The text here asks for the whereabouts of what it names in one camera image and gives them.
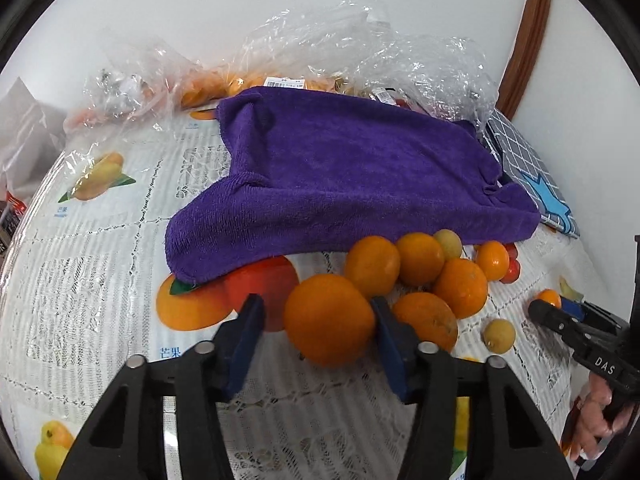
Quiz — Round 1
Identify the orange kumquat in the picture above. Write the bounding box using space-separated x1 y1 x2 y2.
536 288 562 309

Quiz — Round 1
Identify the small red fruit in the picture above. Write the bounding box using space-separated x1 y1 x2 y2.
500 243 521 284

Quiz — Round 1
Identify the orange tangerine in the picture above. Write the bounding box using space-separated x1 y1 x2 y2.
396 232 445 287
343 236 400 299
392 292 458 352
432 258 488 320

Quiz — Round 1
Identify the smooth orange citrus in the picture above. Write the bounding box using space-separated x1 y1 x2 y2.
474 240 510 282

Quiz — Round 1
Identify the large orange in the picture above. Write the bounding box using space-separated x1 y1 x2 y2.
283 274 375 368

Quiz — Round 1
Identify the yellow-green small fruit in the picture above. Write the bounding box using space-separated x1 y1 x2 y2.
483 318 515 354
433 229 463 261

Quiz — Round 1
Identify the person's right hand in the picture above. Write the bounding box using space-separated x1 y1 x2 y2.
570 373 634 460

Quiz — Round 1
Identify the grey checked cushion blue star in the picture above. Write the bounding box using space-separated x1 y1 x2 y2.
482 110 580 238

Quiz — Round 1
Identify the purple towel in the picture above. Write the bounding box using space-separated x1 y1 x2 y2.
165 87 540 285

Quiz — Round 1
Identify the red box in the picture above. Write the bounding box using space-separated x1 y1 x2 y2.
0 192 26 257

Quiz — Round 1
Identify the white crumpled bag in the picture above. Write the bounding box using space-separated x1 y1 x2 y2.
0 79 66 204

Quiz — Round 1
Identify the clear plastic bags pile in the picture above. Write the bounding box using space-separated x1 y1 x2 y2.
64 0 500 134

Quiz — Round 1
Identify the brown wooden door frame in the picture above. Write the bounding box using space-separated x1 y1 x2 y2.
497 0 552 119

